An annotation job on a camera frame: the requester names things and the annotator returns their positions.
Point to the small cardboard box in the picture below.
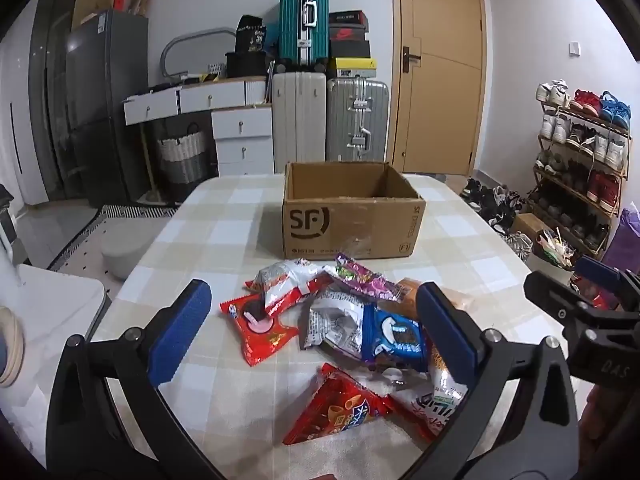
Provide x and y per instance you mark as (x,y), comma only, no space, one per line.
(527,225)

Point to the teal suitcase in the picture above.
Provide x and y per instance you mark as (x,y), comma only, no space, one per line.
(295,15)

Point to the white side table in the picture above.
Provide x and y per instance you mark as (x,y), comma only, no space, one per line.
(60,300)

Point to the wooden shoe rack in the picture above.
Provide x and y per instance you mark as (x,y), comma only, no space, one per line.
(620,172)

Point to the red cookie packet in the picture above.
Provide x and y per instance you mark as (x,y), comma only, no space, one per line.
(255,335)

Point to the grey metal tube frame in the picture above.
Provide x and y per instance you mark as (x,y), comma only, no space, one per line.
(170,47)

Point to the grey refrigerator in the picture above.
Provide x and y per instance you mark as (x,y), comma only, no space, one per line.
(105,105)

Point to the full trash bin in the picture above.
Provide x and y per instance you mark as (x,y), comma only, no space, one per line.
(552,252)

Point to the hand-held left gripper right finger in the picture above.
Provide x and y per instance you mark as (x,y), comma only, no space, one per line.
(447,332)

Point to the beige suitcase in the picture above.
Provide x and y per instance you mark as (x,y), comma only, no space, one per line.
(297,120)

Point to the white packet red lettering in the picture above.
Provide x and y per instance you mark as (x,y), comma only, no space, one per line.
(440,402)

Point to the wooden door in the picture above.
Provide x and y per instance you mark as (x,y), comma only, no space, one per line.
(440,60)

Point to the white drawer unit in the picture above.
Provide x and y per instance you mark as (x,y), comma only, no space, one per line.
(242,135)

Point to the purple bag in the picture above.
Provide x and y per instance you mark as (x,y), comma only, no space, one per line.
(625,240)

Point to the black printed bag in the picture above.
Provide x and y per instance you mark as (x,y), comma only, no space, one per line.
(250,35)

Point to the silver suitcase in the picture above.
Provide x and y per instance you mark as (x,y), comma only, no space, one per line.
(350,125)

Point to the plain black shoebox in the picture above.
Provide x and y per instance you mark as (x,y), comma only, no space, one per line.
(350,49)

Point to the grey round stool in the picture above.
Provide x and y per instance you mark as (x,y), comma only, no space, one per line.
(122,260)

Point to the purple candy packet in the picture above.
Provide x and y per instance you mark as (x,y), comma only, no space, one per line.
(365,277)

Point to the white red snack packet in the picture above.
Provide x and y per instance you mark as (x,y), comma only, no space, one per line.
(280,280)

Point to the yellow white shoebox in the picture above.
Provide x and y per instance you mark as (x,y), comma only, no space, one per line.
(355,67)

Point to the red triangular chip packet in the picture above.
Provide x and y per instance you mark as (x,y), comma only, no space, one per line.
(340,410)

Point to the white desk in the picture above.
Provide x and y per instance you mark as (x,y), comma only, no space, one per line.
(210,95)

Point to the white tall cabinet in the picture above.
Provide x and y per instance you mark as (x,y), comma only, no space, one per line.
(25,85)

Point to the black shoebox red logo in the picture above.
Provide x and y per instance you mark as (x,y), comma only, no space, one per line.
(347,34)

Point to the orange bread packet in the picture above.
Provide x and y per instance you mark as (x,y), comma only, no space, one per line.
(406,305)

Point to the blue cookie packet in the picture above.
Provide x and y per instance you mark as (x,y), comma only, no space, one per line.
(395,335)

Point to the black shoebox white lettering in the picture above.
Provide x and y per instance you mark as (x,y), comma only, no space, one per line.
(347,17)

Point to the pile of loose shoes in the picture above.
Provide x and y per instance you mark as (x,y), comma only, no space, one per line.
(495,200)

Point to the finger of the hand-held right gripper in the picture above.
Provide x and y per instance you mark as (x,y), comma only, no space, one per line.
(600,272)
(560,297)

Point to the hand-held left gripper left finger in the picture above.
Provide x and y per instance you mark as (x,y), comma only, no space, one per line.
(180,332)

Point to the shoe rack with shoes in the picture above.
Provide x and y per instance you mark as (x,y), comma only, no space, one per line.
(585,140)

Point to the dark glass cabinet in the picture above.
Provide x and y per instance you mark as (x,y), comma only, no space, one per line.
(50,100)

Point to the black storage box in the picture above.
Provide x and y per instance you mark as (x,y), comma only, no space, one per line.
(245,65)

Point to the woven laundry basket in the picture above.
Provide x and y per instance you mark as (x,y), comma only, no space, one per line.
(182,157)

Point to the beige round object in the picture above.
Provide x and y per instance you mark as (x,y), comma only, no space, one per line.
(10,350)

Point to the black white striped rug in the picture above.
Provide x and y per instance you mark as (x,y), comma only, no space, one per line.
(125,212)

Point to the silver snack packet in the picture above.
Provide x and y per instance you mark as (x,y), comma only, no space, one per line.
(330,320)

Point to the brown cardboard box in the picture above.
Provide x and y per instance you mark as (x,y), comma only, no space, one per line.
(350,225)

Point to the white light switch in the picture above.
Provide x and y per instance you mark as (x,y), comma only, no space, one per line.
(575,49)

